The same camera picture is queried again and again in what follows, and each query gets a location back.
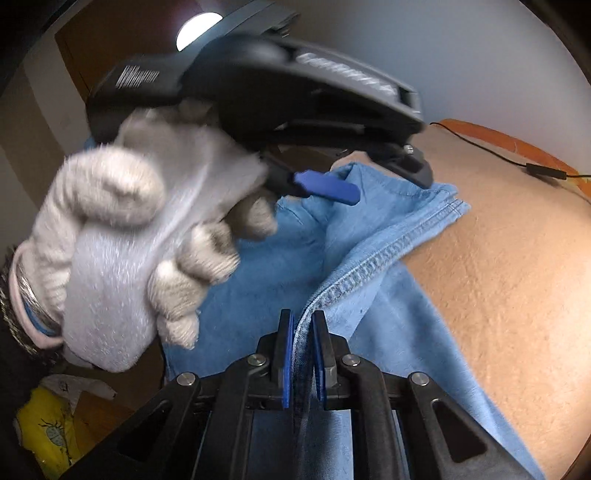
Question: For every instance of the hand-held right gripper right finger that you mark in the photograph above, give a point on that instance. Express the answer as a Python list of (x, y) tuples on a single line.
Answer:
[(318, 364)]

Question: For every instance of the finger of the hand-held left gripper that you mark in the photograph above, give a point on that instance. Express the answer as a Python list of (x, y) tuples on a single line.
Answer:
[(415, 166), (330, 187)]

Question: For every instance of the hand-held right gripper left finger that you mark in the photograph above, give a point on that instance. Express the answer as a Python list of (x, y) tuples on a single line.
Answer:
[(287, 360)]

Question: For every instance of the blue denim pants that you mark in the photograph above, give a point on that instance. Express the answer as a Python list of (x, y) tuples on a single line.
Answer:
[(258, 286)]

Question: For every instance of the person's left forearm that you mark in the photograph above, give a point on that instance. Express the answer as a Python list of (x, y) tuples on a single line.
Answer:
[(14, 323)]

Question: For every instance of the person's left hand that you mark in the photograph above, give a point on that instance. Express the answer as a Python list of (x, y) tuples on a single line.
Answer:
[(120, 258)]

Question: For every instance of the white round desk lamp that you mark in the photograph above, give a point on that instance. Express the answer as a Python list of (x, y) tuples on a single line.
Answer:
[(198, 30)]

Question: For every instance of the brown wooden door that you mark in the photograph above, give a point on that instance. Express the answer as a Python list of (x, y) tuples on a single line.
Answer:
[(92, 46)]

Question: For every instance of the white plastic bag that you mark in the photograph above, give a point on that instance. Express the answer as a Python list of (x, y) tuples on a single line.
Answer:
[(69, 383)]

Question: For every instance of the yellow printed bag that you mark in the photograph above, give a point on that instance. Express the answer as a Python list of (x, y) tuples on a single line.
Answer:
[(41, 434)]

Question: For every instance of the wrist bangles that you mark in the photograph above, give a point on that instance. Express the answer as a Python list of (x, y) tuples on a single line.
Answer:
[(32, 304)]

